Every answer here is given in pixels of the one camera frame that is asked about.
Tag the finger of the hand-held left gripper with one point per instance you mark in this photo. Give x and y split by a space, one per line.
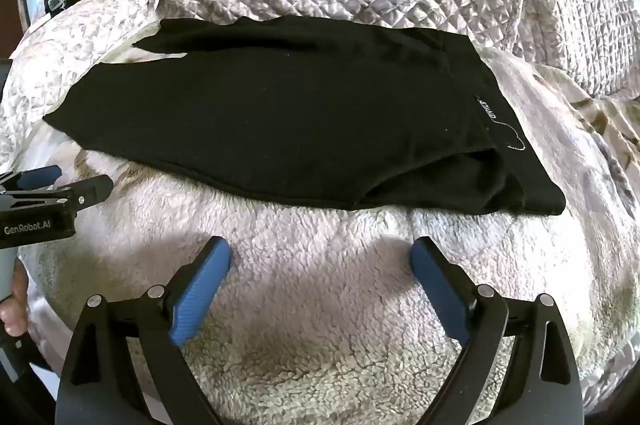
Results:
90 191
40 176

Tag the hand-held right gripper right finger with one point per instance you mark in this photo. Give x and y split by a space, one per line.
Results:
440 292

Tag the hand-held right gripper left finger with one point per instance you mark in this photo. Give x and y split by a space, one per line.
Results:
200 292

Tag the floral fleece blanket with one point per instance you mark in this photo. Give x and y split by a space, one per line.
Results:
320 305

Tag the black pants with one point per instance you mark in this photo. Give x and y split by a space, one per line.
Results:
300 120

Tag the person's left hand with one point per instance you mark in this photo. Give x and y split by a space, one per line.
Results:
12 305

